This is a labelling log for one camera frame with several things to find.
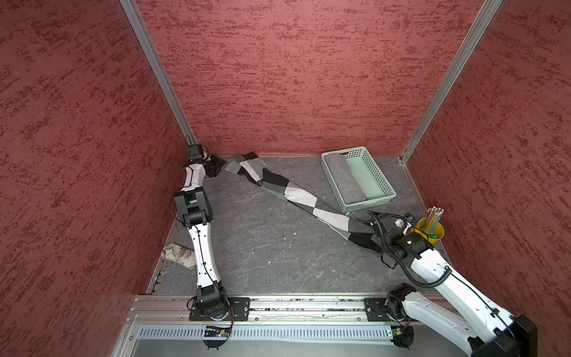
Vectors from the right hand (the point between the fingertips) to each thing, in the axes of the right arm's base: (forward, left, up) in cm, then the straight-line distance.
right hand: (381, 239), depth 80 cm
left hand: (+44, +68, -5) cm, 81 cm away
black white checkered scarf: (+45, +54, -7) cm, 71 cm away
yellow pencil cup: (0, -19, 0) cm, 19 cm away
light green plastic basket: (+39, -7, -10) cm, 40 cm away
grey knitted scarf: (+30, +7, -2) cm, 31 cm away
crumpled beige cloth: (-2, +75, -5) cm, 75 cm away
